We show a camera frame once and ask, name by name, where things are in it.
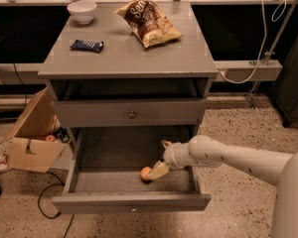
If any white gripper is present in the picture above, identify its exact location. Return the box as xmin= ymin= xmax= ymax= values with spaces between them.
xmin=145 ymin=140 xmax=193 ymax=180

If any orange fruit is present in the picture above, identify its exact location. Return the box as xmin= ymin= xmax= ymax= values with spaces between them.
xmin=140 ymin=167 xmax=152 ymax=181

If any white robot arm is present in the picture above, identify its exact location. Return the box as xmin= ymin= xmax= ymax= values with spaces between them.
xmin=141 ymin=135 xmax=298 ymax=238

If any grey wooden drawer cabinet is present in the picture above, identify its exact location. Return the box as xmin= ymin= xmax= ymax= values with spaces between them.
xmin=39 ymin=2 xmax=217 ymax=140

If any red apple in box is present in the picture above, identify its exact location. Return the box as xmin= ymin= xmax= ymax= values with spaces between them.
xmin=45 ymin=135 xmax=57 ymax=142

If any open cardboard box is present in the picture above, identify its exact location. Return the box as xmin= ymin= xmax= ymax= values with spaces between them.
xmin=2 ymin=88 xmax=72 ymax=173

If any brown chips bag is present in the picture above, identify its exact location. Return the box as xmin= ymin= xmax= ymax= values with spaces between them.
xmin=115 ymin=0 xmax=182 ymax=48

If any dark blue candy bar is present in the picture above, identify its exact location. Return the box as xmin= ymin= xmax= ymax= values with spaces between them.
xmin=70 ymin=40 xmax=103 ymax=54

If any metal tripod stand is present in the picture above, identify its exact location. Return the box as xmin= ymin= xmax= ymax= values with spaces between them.
xmin=245 ymin=0 xmax=298 ymax=81

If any red white sneaker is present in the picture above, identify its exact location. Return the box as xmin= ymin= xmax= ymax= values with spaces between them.
xmin=0 ymin=155 xmax=9 ymax=174

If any white ceramic bowl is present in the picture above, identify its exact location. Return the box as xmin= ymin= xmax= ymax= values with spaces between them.
xmin=67 ymin=0 xmax=96 ymax=25

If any white cable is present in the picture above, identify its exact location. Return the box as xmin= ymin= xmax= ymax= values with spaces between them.
xmin=219 ymin=0 xmax=288 ymax=85

